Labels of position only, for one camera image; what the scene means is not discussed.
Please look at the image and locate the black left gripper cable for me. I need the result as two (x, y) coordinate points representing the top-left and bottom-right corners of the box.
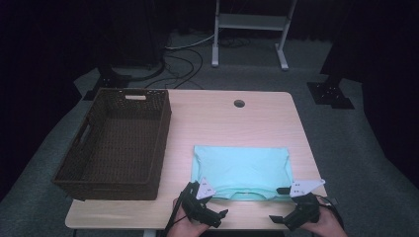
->
(163, 182), (200, 237)

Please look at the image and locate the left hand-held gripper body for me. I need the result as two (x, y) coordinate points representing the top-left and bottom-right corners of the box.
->
(181, 177), (217, 222)

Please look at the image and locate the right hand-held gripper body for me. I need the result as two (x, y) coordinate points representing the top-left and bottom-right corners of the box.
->
(289, 178), (326, 229)

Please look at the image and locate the white floor cable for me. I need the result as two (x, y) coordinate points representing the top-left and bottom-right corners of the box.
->
(164, 34), (215, 51)

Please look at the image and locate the black stand base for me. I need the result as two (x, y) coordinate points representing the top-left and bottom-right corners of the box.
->
(306, 73), (356, 111)
(82, 63), (132, 102)

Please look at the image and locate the person's right hand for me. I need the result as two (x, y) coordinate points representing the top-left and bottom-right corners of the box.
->
(299, 204), (349, 237)

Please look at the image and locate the brown wicker basket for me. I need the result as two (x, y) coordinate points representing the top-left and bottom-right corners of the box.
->
(51, 87), (173, 201)

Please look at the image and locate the person's left hand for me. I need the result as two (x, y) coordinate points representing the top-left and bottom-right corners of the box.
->
(166, 197), (212, 237)

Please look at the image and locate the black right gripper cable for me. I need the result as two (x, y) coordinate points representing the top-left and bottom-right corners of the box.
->
(315, 194), (346, 230)

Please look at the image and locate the thin black floor cable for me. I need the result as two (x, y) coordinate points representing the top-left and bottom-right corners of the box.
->
(144, 48), (205, 90)

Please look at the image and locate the white metal stand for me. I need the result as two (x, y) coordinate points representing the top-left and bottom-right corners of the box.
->
(210, 0), (297, 72)

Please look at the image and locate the mint green t-shirt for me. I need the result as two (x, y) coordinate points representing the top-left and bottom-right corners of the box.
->
(191, 145), (294, 202)

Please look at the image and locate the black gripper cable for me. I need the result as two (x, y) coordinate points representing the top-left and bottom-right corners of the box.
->
(315, 194), (346, 230)
(163, 182), (200, 237)

